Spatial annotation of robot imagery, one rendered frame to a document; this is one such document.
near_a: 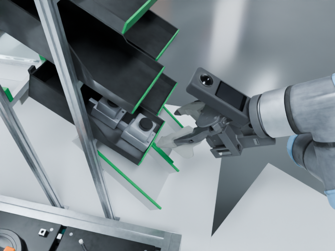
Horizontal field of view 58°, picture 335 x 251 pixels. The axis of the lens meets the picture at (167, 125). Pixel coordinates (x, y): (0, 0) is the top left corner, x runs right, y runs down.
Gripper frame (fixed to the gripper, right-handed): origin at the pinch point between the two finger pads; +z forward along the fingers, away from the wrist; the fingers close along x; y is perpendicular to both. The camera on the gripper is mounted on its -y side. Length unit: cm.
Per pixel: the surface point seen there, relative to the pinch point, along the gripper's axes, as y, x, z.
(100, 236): 18.6, -16.1, 28.6
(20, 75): -18, 38, 100
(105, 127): -3.9, -1.3, 15.1
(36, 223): 8.2, -19.7, 42.8
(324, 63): 145, 243, 30
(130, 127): -2.5, -1.3, 7.9
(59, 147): 7, 10, 65
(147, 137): 0.9, -1.4, 5.7
